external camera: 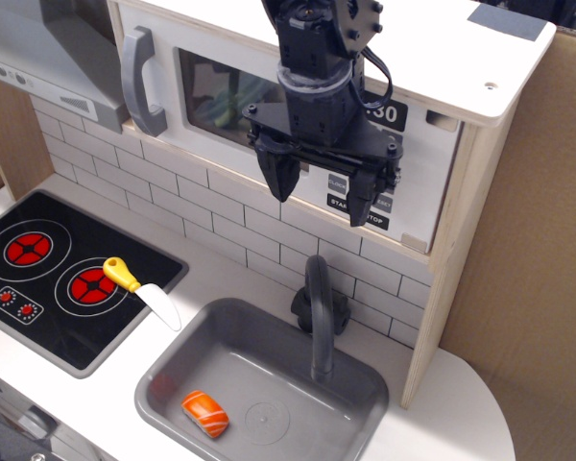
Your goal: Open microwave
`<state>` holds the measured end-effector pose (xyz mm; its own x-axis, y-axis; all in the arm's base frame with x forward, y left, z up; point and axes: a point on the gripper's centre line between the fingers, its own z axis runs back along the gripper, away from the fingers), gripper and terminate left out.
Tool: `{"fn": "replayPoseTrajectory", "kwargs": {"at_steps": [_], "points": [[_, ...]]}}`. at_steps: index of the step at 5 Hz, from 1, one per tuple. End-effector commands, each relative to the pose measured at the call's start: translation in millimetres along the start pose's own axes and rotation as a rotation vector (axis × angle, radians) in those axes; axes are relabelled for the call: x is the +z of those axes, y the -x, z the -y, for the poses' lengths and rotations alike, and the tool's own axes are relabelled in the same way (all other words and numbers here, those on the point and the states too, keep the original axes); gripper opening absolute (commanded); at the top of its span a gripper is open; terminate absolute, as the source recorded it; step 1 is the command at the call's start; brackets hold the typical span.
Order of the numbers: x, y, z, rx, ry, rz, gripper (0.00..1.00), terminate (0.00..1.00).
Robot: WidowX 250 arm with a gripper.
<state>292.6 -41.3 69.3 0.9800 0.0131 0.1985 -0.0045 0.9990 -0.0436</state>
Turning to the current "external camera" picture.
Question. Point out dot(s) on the grey tape patch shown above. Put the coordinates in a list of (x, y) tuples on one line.
[(507, 22)]

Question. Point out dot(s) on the grey oven front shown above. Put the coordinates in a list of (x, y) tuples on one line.
[(27, 432)]

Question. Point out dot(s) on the wooden microwave cabinet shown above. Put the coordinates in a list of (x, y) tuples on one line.
[(458, 69)]

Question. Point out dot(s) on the dark grey toy faucet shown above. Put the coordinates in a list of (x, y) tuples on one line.
[(321, 314)]

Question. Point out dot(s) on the green toy vegetable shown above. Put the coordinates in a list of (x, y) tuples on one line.
[(224, 110)]

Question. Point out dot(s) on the white toy microwave door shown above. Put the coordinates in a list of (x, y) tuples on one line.
[(277, 91)]

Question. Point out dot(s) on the orange salmon sushi toy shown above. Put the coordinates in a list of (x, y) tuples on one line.
[(206, 413)]

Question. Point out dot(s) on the grey toy sink basin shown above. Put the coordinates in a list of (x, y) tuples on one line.
[(258, 369)]

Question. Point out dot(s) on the yellow handled toy knife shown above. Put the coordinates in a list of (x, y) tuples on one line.
[(116, 269)]

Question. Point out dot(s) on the black toy stove top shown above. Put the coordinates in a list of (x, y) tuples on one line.
[(54, 296)]

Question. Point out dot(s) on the grey range hood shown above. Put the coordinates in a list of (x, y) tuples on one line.
[(49, 51)]

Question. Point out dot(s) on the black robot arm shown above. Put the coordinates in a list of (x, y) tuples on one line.
[(321, 39)]

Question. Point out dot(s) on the brown cardboard panel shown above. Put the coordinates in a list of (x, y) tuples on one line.
[(513, 317)]

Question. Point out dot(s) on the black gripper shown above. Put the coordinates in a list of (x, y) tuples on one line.
[(324, 123)]

